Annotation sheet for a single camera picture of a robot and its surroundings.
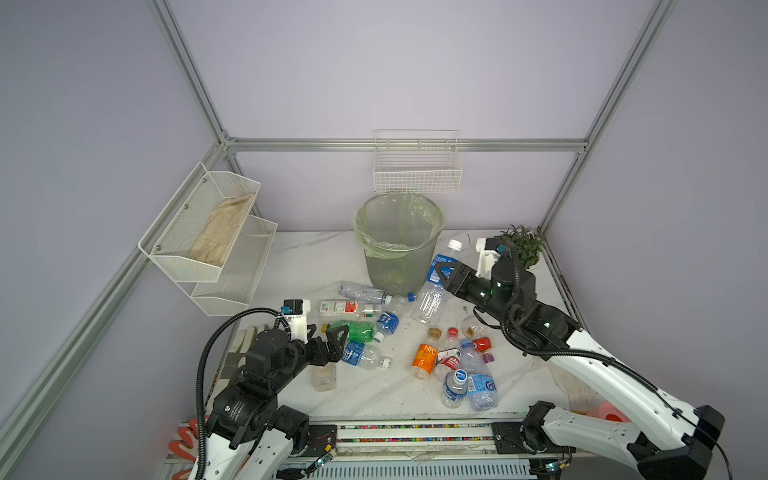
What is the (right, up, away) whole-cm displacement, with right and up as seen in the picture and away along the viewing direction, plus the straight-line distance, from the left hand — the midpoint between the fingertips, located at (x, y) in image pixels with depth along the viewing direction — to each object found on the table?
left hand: (330, 331), depth 68 cm
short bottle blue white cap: (+30, -14, +2) cm, 33 cm away
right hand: (+25, +15, -2) cm, 29 cm away
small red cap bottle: (+41, -8, +17) cm, 45 cm away
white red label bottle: (+1, +1, +23) cm, 23 cm away
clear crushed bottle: (+5, +5, +32) cm, 33 cm away
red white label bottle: (+31, -11, +15) cm, 36 cm away
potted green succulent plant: (+56, +20, +22) cm, 64 cm away
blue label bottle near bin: (+17, +3, +26) cm, 31 cm away
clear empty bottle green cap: (-4, -15, +10) cm, 19 cm away
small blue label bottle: (+13, -3, +20) cm, 24 cm away
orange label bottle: (+24, -10, +13) cm, 29 cm away
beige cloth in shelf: (-32, +25, +12) cm, 42 cm away
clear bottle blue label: (+6, -12, +20) cm, 24 cm away
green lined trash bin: (+16, +26, +34) cm, 46 cm away
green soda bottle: (+4, -5, +20) cm, 21 cm away
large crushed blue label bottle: (+38, -17, +10) cm, 43 cm away
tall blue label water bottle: (+22, +6, -4) cm, 24 cm away
